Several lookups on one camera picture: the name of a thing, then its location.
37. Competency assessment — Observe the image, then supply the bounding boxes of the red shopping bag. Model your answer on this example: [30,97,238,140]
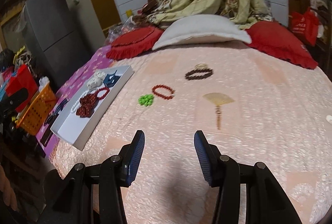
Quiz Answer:
[289,7,320,47]

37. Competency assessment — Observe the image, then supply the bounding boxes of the white cherry print scrunchie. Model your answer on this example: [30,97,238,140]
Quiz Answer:
[87,70,106,90]

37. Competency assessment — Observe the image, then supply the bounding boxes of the pink embroidered bedspread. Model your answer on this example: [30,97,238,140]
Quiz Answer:
[51,42,331,223]

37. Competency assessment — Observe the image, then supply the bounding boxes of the dark red polka dot scrunchie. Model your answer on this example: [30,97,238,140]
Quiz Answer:
[75,92,98,118]

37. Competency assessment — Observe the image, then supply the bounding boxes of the magenta floral blanket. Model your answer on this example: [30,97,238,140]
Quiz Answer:
[36,45,112,158]

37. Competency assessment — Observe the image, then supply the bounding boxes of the grey refrigerator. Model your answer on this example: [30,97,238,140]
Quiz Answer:
[22,0,90,88]

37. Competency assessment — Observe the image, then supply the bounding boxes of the orange plastic basket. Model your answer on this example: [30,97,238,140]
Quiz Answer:
[15,82,58,136]

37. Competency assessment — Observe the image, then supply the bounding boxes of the red ruffled cushion left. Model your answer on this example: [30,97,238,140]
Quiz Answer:
[106,26,164,61]

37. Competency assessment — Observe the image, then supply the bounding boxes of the clear plastic bag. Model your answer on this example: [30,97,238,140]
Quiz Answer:
[104,17,138,45]

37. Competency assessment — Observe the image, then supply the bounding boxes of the blue hair claw clip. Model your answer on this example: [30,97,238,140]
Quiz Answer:
[103,71,121,88]

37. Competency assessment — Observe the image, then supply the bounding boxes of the red ruffled cushion right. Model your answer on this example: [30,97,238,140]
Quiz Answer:
[246,21,318,70]

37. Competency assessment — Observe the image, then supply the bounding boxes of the red box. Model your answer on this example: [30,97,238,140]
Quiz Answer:
[5,64,38,113]

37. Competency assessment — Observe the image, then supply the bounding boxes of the green bead bracelet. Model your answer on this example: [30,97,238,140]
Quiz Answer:
[138,93,155,107]

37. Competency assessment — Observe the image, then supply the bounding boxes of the blue striped strap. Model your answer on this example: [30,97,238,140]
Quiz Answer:
[43,98,69,126]

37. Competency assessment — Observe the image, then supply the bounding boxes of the red ruffled cushion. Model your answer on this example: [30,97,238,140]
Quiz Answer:
[106,26,164,61]
[246,21,318,70]

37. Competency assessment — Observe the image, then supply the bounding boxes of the dark brown wallet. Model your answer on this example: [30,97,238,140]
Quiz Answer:
[40,128,53,147]

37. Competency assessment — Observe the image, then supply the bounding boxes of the red bead bracelet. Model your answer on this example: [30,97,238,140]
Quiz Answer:
[151,84,176,101]
[94,86,111,100]

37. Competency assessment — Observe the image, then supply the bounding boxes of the dark brown bead bracelet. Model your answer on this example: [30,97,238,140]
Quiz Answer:
[184,68,214,81]

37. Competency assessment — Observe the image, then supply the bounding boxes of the white pillow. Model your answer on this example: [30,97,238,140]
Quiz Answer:
[152,14,251,51]

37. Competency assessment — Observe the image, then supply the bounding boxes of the white shallow tray box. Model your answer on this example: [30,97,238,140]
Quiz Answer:
[51,66,134,151]

